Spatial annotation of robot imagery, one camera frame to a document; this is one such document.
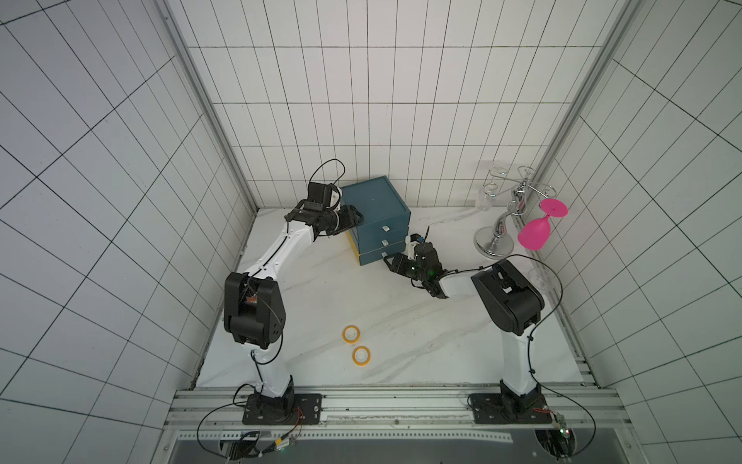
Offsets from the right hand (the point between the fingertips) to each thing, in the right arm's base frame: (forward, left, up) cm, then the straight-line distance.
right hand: (378, 261), depth 98 cm
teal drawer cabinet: (+6, -2, +16) cm, 17 cm away
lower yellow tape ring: (-31, +1, -4) cm, 31 cm away
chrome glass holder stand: (+13, -44, -4) cm, 46 cm away
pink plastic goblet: (+6, -50, +11) cm, 52 cm away
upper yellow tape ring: (-25, +9, -4) cm, 27 cm away
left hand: (+4, +7, +15) cm, 17 cm away
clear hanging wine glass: (+12, -34, +22) cm, 42 cm away
